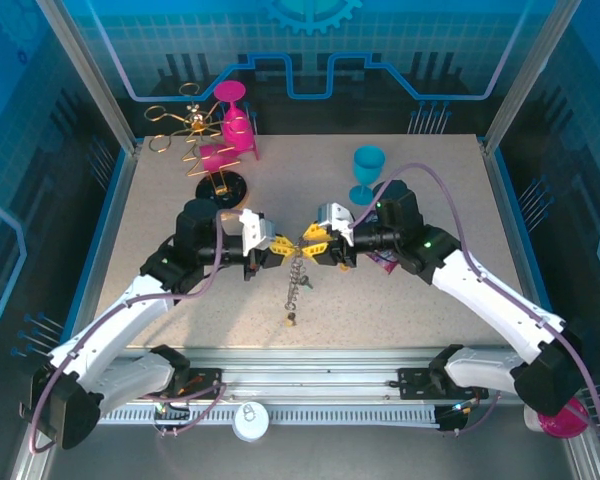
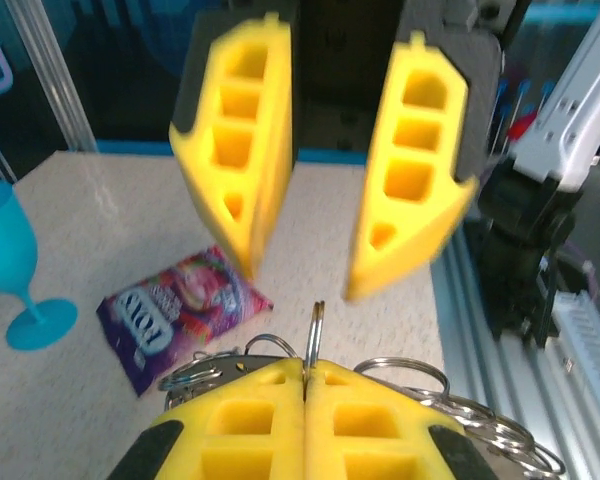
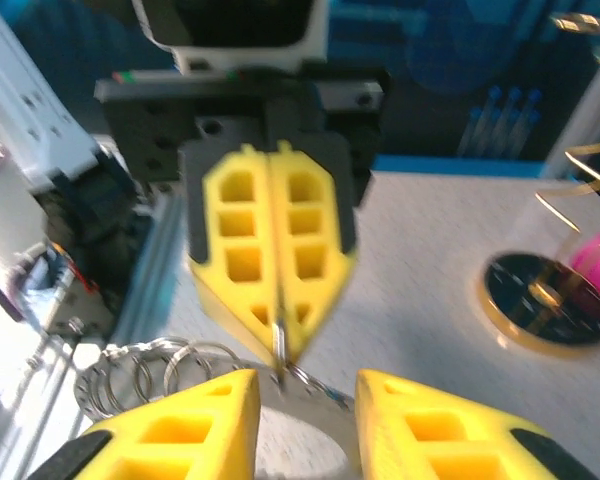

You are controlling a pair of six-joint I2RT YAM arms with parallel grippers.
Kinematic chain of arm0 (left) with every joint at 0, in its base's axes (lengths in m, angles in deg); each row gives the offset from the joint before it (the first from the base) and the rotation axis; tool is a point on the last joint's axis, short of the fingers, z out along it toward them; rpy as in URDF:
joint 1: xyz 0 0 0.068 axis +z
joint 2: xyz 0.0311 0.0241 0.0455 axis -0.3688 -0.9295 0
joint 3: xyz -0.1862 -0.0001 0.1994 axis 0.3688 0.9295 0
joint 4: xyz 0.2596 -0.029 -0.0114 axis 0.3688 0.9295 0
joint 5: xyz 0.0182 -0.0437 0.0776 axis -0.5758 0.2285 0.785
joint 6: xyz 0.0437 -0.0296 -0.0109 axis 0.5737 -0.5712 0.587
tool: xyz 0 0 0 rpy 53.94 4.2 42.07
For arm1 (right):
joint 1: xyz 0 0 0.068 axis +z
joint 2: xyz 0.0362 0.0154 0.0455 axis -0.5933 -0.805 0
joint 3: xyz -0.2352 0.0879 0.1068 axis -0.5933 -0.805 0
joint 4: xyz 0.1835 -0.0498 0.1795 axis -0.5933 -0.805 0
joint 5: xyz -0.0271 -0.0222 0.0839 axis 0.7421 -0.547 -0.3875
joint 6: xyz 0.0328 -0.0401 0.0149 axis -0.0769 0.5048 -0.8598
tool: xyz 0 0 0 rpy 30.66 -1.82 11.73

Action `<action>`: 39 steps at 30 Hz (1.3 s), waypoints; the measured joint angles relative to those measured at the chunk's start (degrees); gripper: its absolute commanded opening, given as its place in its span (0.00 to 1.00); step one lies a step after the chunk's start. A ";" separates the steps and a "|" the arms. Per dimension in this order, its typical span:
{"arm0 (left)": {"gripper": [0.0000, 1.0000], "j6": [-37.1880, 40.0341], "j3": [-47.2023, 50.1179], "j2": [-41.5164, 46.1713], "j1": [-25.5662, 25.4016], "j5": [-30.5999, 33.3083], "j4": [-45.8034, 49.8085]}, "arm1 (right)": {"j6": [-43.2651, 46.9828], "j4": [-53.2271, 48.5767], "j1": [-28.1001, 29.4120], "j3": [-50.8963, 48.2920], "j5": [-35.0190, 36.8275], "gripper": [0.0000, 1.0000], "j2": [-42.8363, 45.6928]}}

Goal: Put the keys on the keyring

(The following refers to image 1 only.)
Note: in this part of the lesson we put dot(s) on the small black key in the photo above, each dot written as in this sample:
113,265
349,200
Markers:
307,282

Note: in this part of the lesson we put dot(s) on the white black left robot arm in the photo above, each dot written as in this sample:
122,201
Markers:
130,310

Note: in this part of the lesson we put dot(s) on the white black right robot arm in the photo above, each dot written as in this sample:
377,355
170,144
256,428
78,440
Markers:
490,295

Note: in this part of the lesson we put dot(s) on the blue plastic goblet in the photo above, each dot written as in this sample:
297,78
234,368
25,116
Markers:
367,165

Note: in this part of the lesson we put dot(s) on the pink snack packet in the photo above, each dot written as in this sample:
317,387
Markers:
386,262

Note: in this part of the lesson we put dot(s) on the small brass key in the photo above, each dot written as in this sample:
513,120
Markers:
291,320

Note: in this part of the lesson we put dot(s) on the pink plastic goblet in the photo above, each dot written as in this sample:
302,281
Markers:
237,131
217,159

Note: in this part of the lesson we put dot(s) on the magenta plastic cup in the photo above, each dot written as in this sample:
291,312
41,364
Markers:
562,422

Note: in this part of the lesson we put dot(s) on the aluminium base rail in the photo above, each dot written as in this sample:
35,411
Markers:
305,370

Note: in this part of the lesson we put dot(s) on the aluminium frame post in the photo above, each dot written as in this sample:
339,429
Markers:
530,75
90,75

